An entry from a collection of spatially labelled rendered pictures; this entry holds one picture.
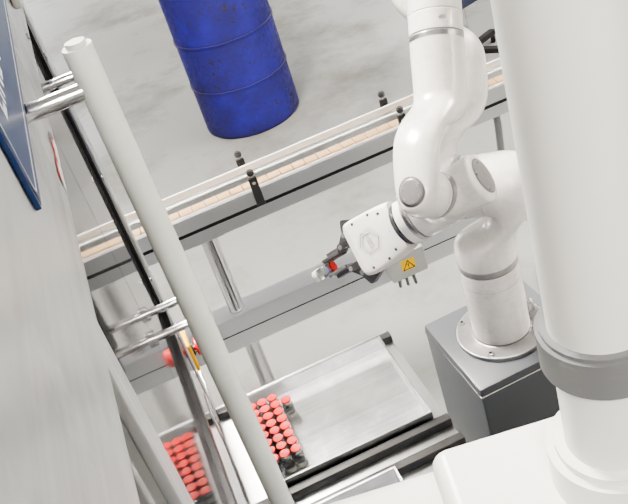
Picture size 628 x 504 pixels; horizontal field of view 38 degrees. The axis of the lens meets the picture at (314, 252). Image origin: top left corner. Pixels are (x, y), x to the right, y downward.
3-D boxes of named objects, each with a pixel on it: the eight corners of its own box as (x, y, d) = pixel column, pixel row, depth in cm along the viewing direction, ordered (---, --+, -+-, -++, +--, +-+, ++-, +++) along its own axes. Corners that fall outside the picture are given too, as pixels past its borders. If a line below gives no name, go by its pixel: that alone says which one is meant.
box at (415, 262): (394, 284, 280) (387, 261, 275) (387, 276, 284) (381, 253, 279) (428, 268, 281) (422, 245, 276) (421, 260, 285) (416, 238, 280)
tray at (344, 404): (270, 502, 167) (264, 489, 165) (235, 415, 188) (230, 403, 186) (435, 424, 171) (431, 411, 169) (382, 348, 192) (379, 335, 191)
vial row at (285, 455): (287, 475, 171) (280, 459, 168) (262, 416, 185) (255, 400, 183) (298, 470, 171) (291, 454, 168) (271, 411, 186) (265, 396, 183)
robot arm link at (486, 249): (460, 245, 186) (438, 145, 173) (553, 237, 180) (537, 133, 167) (454, 282, 177) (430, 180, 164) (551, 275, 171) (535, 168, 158)
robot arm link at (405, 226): (394, 192, 147) (380, 200, 149) (419, 240, 146) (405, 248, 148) (417, 188, 154) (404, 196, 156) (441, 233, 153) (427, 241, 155)
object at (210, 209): (23, 323, 246) (-4, 278, 237) (20, 294, 259) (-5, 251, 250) (628, 63, 271) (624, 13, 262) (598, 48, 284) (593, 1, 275)
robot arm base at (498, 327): (517, 289, 199) (504, 221, 189) (567, 335, 183) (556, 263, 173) (441, 326, 196) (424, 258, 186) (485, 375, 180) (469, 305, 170)
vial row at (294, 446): (298, 470, 171) (291, 453, 168) (272, 411, 186) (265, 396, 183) (309, 465, 171) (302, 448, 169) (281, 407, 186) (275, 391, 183)
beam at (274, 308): (177, 377, 276) (163, 348, 269) (172, 362, 282) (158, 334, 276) (631, 174, 296) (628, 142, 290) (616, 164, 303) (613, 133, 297)
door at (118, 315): (307, 743, 95) (75, 326, 63) (207, 455, 134) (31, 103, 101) (312, 741, 95) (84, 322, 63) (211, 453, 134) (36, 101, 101)
